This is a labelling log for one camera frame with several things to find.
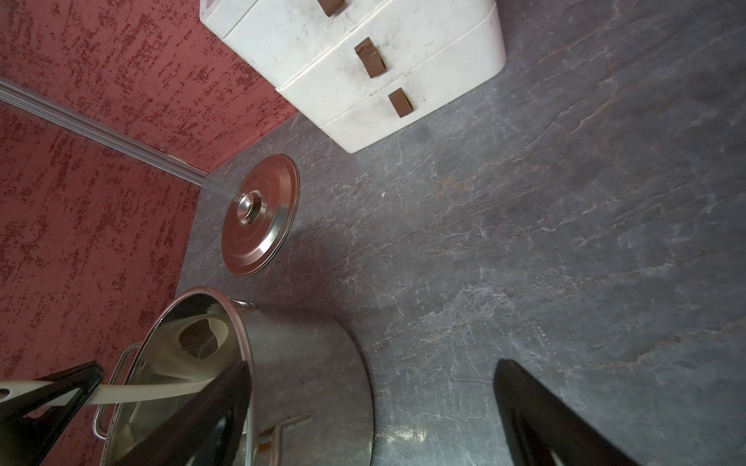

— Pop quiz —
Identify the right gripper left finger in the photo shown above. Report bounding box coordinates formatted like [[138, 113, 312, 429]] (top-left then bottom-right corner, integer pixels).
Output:
[[117, 361, 253, 465]]

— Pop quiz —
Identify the left corner aluminium profile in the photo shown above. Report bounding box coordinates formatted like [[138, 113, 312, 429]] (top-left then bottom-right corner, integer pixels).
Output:
[[1, 77, 207, 186]]

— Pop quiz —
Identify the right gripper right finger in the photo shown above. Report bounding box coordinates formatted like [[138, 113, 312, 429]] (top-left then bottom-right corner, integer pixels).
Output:
[[493, 359, 636, 465]]

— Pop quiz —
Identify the steel pot lid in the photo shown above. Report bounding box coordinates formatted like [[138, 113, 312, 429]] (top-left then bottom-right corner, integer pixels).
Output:
[[221, 153, 300, 276]]

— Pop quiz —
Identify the stainless steel pot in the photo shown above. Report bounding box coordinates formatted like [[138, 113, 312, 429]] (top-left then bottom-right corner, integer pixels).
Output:
[[112, 287, 374, 465]]

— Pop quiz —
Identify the white three-drawer box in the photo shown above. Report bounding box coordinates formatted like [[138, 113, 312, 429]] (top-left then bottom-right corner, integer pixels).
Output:
[[199, 0, 506, 153]]

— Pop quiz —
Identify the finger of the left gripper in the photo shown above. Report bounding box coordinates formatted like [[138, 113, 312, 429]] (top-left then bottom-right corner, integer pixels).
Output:
[[1, 361, 104, 465]]

